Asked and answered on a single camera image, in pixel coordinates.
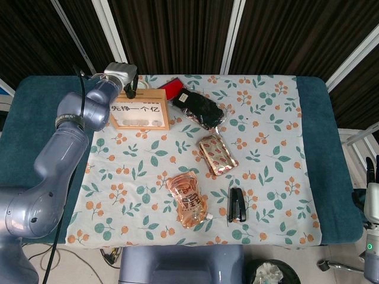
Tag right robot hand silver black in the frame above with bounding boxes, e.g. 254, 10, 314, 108
363, 156, 379, 226

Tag black stapler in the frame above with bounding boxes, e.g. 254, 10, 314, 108
227, 186, 248, 223

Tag red and black pouch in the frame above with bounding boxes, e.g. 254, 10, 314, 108
156, 77, 186, 103

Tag teal table cover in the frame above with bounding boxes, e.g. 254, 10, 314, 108
0, 75, 364, 246

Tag black trash bin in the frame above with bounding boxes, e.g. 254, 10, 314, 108
245, 259, 300, 284

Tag wooden frame coin bank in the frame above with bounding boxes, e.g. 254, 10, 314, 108
109, 88, 171, 131

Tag blue-grey robot torso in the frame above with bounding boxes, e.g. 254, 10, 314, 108
118, 244, 245, 284

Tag orange peanut butter pouch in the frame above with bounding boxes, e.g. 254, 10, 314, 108
166, 173, 214, 229

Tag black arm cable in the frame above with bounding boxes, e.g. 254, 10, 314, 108
41, 66, 89, 284

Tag thin white partition post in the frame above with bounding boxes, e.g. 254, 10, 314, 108
50, 0, 97, 76

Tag floral white tablecloth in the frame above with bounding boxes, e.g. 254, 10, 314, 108
65, 73, 323, 246

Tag floor cable bundle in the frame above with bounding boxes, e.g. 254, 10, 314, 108
99, 247, 123, 269

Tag metal floor bracket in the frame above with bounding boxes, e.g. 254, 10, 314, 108
317, 259, 367, 272

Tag white metal frame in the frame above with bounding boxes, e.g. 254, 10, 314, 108
337, 122, 379, 190

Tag black gloves in plastic bag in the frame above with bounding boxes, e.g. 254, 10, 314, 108
171, 87, 229, 131

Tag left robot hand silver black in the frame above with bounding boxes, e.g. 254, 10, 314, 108
103, 61, 140, 100

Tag blue and white equipment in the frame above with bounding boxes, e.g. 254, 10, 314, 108
0, 77, 15, 115

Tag gold foil snack packet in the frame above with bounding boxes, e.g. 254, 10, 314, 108
198, 133, 239, 178

